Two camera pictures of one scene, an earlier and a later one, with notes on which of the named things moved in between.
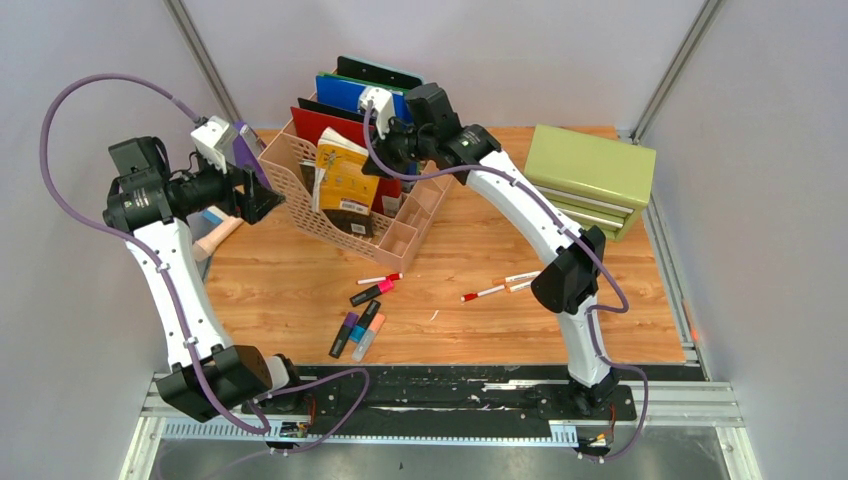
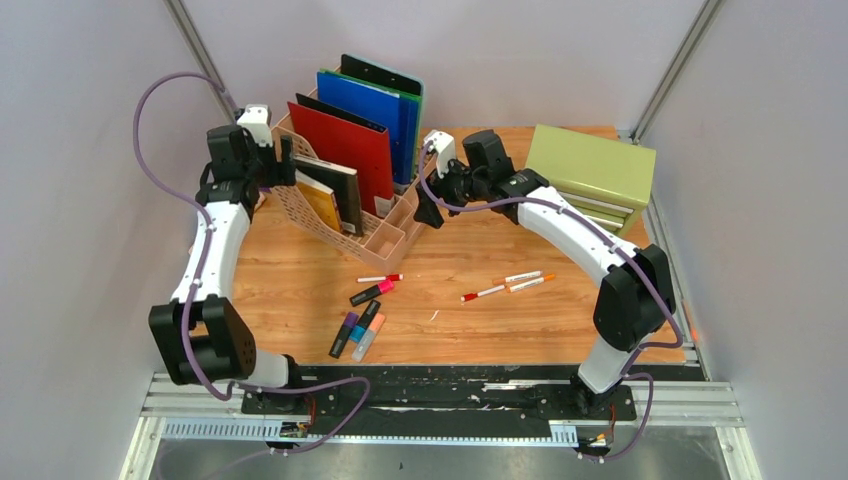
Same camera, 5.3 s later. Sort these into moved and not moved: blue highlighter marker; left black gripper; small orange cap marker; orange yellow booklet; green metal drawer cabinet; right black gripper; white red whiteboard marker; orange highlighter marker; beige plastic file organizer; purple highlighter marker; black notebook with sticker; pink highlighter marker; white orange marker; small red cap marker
Moved: left black gripper; black notebook with sticker; beige plastic file organizer; orange yellow booklet; right black gripper
Not moved: white red whiteboard marker; white orange marker; orange highlighter marker; small red cap marker; blue highlighter marker; purple highlighter marker; small orange cap marker; pink highlighter marker; green metal drawer cabinet
